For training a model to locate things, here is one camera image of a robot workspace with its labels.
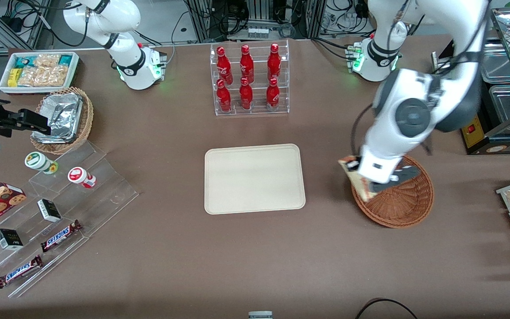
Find triangular sandwich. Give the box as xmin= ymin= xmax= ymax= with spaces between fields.
xmin=338 ymin=155 xmax=380 ymax=202

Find round brown wicker basket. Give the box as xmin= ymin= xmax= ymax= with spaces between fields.
xmin=351 ymin=154 xmax=435 ymax=229

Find oval tan wicker basket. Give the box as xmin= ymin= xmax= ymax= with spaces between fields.
xmin=30 ymin=87 xmax=94 ymax=155

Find cream rectangular tray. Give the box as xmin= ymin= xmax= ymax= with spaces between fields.
xmin=205 ymin=144 xmax=306 ymax=215

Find silver foil container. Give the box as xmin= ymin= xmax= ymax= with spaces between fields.
xmin=31 ymin=92 xmax=83 ymax=144

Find green lid yogurt bottle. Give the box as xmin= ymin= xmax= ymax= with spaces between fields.
xmin=24 ymin=151 xmax=59 ymax=175

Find large clear cracker bag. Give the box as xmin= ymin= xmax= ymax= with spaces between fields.
xmin=18 ymin=65 xmax=68 ymax=88

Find small clear cracker bag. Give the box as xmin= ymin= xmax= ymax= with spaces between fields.
xmin=34 ymin=54 xmax=61 ymax=68

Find white snack bin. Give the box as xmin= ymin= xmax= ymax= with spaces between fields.
xmin=0 ymin=51 xmax=80 ymax=95

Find red lid yogurt bottle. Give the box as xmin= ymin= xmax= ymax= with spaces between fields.
xmin=67 ymin=166 xmax=97 ymax=189

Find small black box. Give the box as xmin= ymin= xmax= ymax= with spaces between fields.
xmin=37 ymin=198 xmax=62 ymax=223
xmin=0 ymin=228 xmax=24 ymax=251

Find yellow control box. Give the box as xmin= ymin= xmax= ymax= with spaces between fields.
xmin=460 ymin=113 xmax=491 ymax=155

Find clear acrylic bottle rack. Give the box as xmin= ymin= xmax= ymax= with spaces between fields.
xmin=210 ymin=39 xmax=290 ymax=117

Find clear acrylic stepped display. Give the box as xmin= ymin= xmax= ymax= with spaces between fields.
xmin=0 ymin=140 xmax=140 ymax=299

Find red cola bottle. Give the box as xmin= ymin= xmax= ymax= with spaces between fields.
xmin=239 ymin=77 xmax=254 ymax=111
xmin=267 ymin=43 xmax=282 ymax=82
xmin=266 ymin=78 xmax=281 ymax=111
xmin=216 ymin=47 xmax=234 ymax=85
xmin=216 ymin=79 xmax=233 ymax=113
xmin=240 ymin=44 xmax=255 ymax=84

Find Snickers chocolate bar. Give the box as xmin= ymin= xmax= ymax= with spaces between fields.
xmin=40 ymin=220 xmax=83 ymax=253
xmin=0 ymin=255 xmax=43 ymax=289

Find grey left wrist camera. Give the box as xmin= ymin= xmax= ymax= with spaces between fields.
xmin=370 ymin=165 xmax=425 ymax=195

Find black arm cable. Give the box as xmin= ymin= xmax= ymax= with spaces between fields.
xmin=351 ymin=104 xmax=373 ymax=156

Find black table edge cable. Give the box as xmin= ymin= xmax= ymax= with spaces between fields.
xmin=355 ymin=298 xmax=420 ymax=319

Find aluminium frame rack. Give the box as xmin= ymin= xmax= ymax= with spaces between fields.
xmin=183 ymin=0 xmax=327 ymax=43

